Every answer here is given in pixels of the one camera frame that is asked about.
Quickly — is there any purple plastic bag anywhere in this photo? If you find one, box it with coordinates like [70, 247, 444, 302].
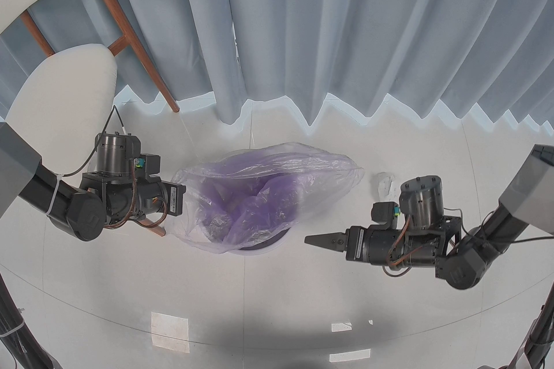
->
[164, 140, 367, 256]

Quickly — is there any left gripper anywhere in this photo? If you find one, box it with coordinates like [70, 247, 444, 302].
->
[145, 180, 187, 222]

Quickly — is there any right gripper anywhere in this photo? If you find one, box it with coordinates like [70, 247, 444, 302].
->
[345, 225, 406, 265]

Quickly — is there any crumpled clear wrapper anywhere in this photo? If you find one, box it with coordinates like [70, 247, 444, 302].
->
[375, 172, 397, 202]

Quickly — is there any black cable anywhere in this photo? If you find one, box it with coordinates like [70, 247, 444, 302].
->
[469, 225, 554, 249]
[63, 105, 128, 178]

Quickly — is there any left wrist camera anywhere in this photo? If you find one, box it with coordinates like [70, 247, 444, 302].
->
[132, 152, 162, 186]

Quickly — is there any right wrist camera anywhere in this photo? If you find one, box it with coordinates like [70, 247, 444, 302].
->
[371, 202, 399, 230]

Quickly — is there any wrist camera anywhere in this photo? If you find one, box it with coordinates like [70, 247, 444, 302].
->
[132, 152, 162, 186]
[371, 202, 399, 230]

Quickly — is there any pale blue curtain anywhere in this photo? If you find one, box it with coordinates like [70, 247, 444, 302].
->
[0, 0, 247, 127]
[222, 0, 554, 130]

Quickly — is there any white cushioned wooden chair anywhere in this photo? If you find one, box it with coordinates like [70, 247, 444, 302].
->
[0, 0, 181, 238]

